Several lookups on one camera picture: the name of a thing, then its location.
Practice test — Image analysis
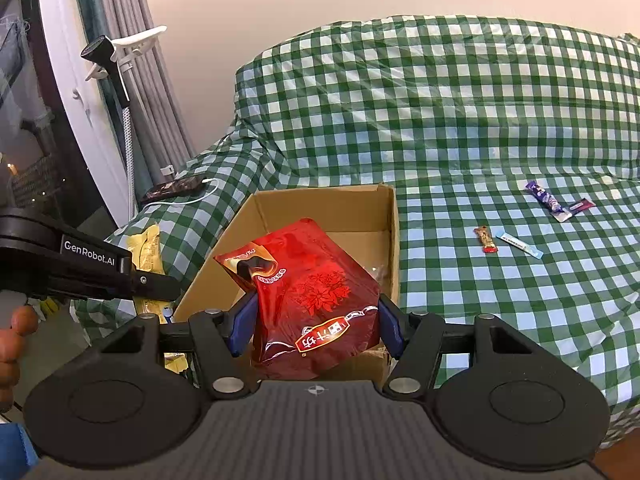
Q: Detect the green white checkered cloth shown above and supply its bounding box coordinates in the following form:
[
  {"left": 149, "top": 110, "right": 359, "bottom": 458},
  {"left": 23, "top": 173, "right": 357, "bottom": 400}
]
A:
[{"left": 70, "top": 14, "right": 640, "bottom": 448}]

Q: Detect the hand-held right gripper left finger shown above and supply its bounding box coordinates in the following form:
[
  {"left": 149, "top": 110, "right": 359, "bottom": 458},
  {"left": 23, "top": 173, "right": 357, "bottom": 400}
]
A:
[{"left": 90, "top": 290, "right": 258, "bottom": 402}]

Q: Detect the yellow snack packet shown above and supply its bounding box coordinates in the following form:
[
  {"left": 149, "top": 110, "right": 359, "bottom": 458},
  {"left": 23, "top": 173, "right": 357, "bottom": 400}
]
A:
[{"left": 125, "top": 224, "right": 188, "bottom": 373}]

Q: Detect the black smartphone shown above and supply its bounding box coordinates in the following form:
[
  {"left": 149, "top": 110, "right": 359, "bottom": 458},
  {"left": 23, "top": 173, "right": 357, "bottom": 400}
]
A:
[{"left": 141, "top": 176, "right": 207, "bottom": 201}]

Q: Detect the light blue snack stick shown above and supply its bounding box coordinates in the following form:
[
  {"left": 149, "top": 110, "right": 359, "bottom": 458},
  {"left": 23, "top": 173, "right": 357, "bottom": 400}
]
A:
[{"left": 496, "top": 232, "right": 543, "bottom": 259}]

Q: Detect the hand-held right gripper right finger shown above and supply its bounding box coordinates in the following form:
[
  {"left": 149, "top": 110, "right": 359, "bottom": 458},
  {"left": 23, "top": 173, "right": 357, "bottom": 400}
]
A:
[{"left": 377, "top": 293, "right": 543, "bottom": 402}]

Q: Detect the large red snack bag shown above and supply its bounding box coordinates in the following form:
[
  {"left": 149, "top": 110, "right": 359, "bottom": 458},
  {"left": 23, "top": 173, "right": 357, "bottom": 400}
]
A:
[{"left": 214, "top": 217, "right": 383, "bottom": 381}]

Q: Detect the smartphone with white cable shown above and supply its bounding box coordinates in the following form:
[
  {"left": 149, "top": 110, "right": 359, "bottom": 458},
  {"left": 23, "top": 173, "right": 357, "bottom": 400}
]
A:
[{"left": 145, "top": 178, "right": 221, "bottom": 207}]

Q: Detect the black garment steamer with hose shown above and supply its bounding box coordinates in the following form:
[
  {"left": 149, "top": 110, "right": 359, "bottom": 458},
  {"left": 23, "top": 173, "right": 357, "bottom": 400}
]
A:
[{"left": 81, "top": 35, "right": 138, "bottom": 221}]

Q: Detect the person's left hand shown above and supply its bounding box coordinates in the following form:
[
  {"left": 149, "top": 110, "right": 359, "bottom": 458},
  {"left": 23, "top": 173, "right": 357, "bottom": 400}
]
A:
[{"left": 0, "top": 305, "right": 40, "bottom": 413}]

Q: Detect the purple white snack bar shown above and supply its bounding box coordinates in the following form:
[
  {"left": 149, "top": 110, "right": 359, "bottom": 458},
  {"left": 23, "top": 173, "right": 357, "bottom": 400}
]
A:
[{"left": 525, "top": 180, "right": 573, "bottom": 222}]

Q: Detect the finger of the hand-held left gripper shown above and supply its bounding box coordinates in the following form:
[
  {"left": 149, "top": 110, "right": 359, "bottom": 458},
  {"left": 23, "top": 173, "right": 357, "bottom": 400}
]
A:
[{"left": 131, "top": 272, "right": 181, "bottom": 301}]

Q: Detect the cardboard box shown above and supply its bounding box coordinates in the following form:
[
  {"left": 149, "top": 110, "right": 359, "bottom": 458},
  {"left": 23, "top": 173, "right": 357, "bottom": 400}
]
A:
[{"left": 172, "top": 183, "right": 401, "bottom": 383}]

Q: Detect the white steamer hanger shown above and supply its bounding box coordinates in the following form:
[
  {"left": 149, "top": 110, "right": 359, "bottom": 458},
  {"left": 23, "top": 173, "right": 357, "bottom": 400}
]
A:
[{"left": 85, "top": 25, "right": 168, "bottom": 81}]

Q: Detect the small red brown snack bar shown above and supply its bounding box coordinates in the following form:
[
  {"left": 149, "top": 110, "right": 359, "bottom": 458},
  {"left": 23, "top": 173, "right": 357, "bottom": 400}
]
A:
[{"left": 474, "top": 226, "right": 498, "bottom": 254}]

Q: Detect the blue clothing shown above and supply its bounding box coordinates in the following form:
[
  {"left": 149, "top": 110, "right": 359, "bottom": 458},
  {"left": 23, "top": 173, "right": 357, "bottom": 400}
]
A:
[{"left": 0, "top": 422, "right": 40, "bottom": 468}]

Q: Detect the white window frame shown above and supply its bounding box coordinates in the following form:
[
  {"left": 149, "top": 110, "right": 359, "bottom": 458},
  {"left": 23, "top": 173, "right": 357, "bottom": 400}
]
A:
[{"left": 37, "top": 0, "right": 133, "bottom": 228}]

